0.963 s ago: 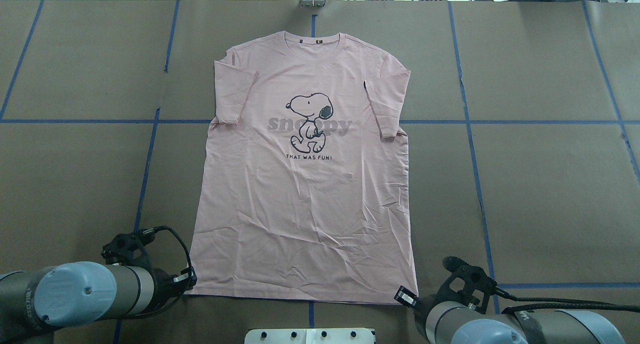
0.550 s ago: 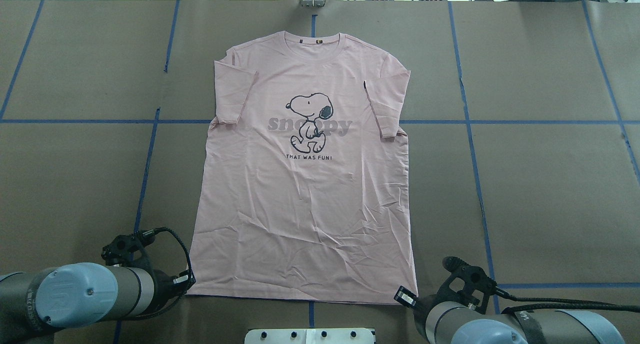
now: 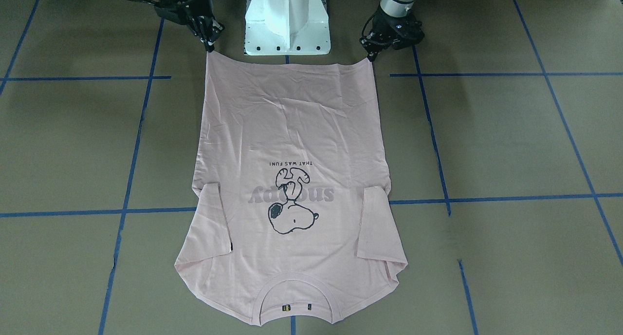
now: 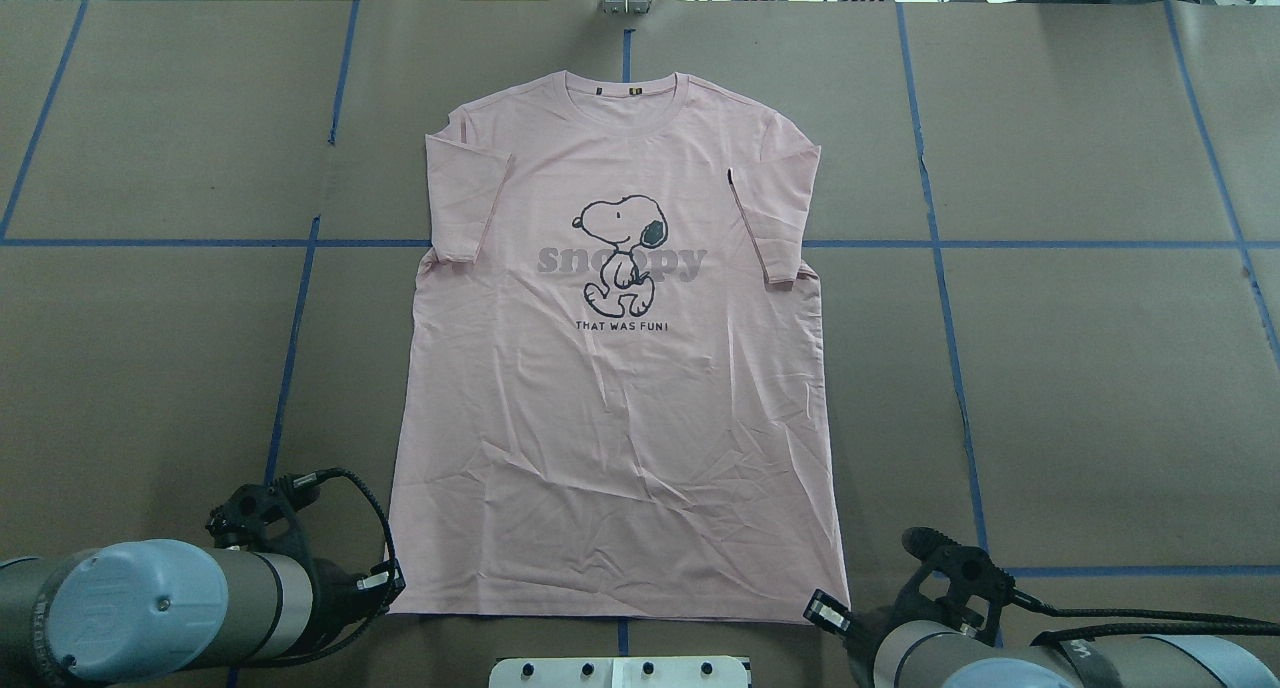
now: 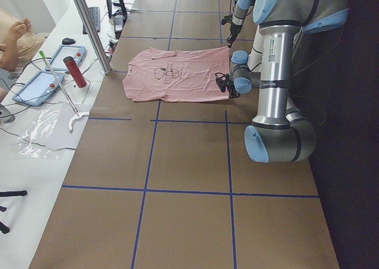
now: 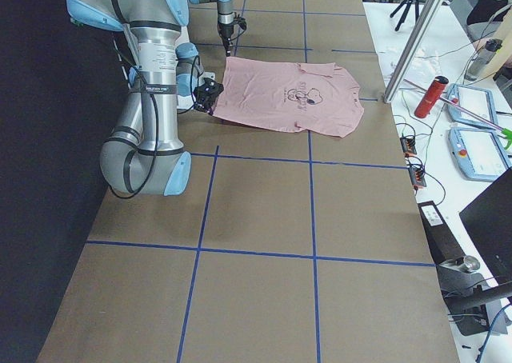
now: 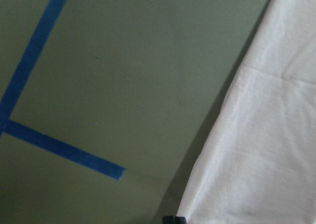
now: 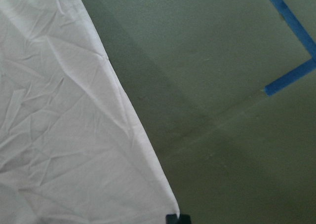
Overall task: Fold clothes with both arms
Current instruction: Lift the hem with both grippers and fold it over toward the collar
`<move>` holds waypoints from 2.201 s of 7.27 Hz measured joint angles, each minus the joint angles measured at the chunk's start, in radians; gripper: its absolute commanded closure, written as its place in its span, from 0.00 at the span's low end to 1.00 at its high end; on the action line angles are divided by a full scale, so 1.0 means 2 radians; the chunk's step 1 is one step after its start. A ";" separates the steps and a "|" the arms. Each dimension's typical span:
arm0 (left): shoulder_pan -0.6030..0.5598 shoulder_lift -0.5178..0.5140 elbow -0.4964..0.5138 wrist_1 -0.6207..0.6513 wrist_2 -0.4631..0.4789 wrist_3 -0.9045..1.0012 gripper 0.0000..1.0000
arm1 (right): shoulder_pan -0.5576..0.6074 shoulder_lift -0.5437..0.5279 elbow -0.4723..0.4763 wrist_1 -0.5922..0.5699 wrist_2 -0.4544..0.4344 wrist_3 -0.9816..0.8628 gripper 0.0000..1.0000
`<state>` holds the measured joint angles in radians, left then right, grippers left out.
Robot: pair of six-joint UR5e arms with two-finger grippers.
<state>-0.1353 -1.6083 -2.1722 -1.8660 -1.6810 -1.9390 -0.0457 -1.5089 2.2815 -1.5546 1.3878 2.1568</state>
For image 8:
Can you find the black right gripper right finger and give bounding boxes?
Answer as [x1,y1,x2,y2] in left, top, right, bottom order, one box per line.
[178,214,191,224]

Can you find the pink Snoopy t-shirt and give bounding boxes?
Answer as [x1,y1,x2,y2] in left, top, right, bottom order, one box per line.
[0,0,180,224]

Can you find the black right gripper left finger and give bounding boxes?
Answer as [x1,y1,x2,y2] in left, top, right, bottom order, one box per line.
[165,214,178,224]

